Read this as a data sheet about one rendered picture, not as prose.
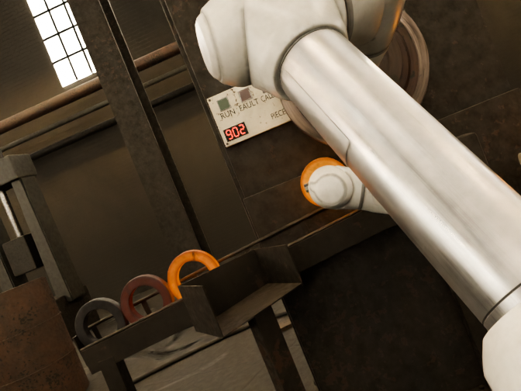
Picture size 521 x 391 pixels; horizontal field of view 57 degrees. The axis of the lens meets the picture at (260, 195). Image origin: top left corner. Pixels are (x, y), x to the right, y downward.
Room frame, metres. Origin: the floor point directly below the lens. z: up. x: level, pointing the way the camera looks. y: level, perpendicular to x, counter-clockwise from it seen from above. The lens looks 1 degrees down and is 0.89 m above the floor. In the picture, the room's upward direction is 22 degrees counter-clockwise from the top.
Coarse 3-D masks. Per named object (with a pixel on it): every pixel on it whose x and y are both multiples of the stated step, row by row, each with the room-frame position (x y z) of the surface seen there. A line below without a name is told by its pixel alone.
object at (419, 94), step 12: (408, 24) 1.47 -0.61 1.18; (420, 36) 1.47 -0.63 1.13; (420, 48) 1.47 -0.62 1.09; (420, 60) 1.47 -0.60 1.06; (420, 72) 1.47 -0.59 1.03; (420, 84) 1.47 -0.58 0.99; (420, 96) 1.48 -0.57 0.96; (288, 108) 1.52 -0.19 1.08; (300, 120) 1.52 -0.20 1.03; (312, 132) 1.52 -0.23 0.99
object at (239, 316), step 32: (256, 256) 1.47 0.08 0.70; (288, 256) 1.30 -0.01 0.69; (192, 288) 1.24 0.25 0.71; (224, 288) 1.40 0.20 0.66; (256, 288) 1.45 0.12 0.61; (288, 288) 1.30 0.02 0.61; (192, 320) 1.34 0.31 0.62; (224, 320) 1.30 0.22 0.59; (256, 320) 1.29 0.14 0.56; (288, 352) 1.31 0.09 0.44; (288, 384) 1.30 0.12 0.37
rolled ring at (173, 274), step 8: (184, 256) 1.61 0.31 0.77; (192, 256) 1.60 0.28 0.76; (200, 256) 1.60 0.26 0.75; (208, 256) 1.60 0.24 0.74; (176, 264) 1.61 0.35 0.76; (208, 264) 1.60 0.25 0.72; (216, 264) 1.60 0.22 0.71; (168, 272) 1.62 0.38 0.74; (176, 272) 1.61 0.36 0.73; (168, 280) 1.62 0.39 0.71; (176, 280) 1.62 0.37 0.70; (176, 288) 1.62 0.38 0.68; (176, 296) 1.62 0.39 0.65
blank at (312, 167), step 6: (312, 162) 1.51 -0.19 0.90; (318, 162) 1.50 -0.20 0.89; (324, 162) 1.50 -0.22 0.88; (330, 162) 1.50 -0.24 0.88; (336, 162) 1.50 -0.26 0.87; (306, 168) 1.51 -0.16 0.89; (312, 168) 1.51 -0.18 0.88; (306, 174) 1.51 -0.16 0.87; (306, 180) 1.51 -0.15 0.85; (306, 192) 1.52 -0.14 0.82; (306, 198) 1.52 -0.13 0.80
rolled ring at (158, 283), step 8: (136, 280) 1.62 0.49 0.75; (144, 280) 1.62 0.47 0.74; (152, 280) 1.61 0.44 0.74; (160, 280) 1.62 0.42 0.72; (128, 288) 1.63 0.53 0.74; (136, 288) 1.65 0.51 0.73; (160, 288) 1.61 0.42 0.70; (168, 288) 1.62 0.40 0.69; (128, 296) 1.63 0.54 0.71; (168, 296) 1.61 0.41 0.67; (120, 304) 1.64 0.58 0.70; (128, 304) 1.63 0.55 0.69; (128, 312) 1.63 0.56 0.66; (136, 312) 1.65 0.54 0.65; (128, 320) 1.64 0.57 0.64
